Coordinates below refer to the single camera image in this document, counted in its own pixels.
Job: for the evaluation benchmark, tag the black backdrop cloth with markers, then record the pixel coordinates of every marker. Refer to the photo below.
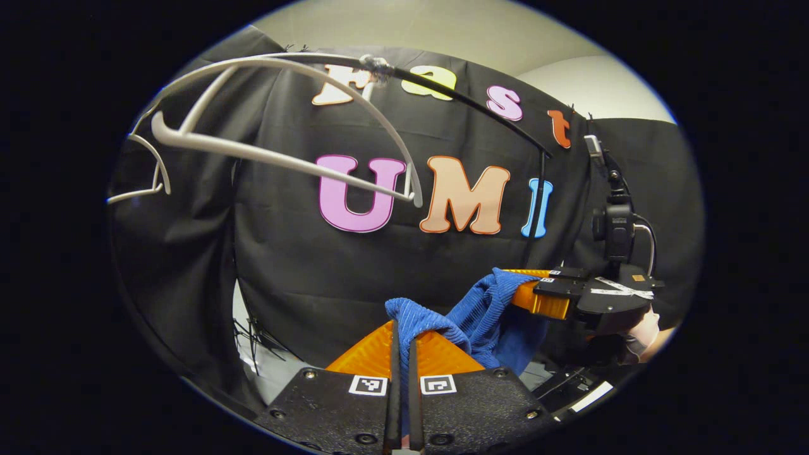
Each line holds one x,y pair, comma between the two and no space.
303,272

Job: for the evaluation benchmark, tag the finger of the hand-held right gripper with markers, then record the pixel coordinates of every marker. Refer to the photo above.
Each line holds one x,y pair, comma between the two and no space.
562,287
572,273

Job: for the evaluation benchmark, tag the black case with white label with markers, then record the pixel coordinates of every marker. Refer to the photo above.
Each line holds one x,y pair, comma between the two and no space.
562,388

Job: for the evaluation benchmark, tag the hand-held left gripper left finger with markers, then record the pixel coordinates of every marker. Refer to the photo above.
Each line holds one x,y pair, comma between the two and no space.
395,404

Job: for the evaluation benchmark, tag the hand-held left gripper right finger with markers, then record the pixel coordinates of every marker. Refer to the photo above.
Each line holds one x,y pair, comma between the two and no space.
414,404

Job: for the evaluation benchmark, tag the plain white hanger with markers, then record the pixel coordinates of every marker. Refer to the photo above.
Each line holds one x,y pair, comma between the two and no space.
161,167

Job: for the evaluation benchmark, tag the white hanger with taped hook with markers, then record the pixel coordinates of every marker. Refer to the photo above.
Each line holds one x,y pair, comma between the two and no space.
253,153

